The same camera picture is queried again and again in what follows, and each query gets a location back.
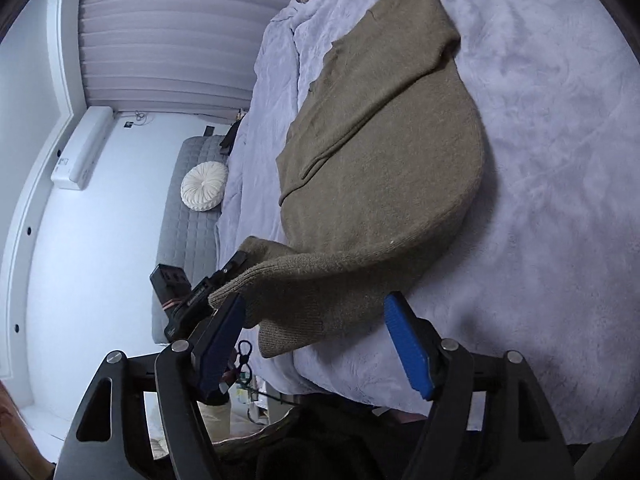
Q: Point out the grey quilted headboard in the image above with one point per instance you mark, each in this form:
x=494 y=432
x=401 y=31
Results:
x=185 y=260

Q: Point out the olive brown knit sweater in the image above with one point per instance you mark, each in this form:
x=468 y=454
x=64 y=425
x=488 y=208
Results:
x=380 y=170

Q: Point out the pale pleated curtain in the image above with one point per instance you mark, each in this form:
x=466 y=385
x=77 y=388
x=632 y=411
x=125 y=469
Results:
x=165 y=50

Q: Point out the lavender fleece blanket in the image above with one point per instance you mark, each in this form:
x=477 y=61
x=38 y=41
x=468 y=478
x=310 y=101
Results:
x=540 y=160

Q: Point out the white wall air conditioner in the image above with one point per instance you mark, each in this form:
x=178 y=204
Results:
x=80 y=150

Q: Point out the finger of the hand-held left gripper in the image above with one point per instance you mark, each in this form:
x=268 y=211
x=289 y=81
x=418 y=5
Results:
x=234 y=264

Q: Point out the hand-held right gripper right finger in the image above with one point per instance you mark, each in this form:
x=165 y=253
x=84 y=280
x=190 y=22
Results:
x=407 y=345

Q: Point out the round white pleated pillow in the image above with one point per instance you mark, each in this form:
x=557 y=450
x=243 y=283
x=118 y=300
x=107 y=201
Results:
x=204 y=186

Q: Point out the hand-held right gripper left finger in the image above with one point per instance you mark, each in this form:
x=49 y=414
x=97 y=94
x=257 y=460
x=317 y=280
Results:
x=222 y=340

